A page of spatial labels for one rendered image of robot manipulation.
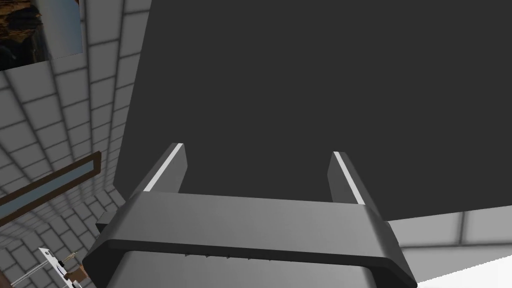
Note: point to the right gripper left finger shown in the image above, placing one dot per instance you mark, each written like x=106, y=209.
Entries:
x=172, y=176

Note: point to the dark grey door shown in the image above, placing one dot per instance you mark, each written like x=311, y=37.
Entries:
x=304, y=88

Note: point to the brown framed window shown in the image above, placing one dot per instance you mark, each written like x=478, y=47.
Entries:
x=48, y=186

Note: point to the wall picture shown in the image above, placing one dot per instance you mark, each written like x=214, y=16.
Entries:
x=36, y=28

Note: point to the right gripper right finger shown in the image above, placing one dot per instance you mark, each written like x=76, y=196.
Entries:
x=339, y=184

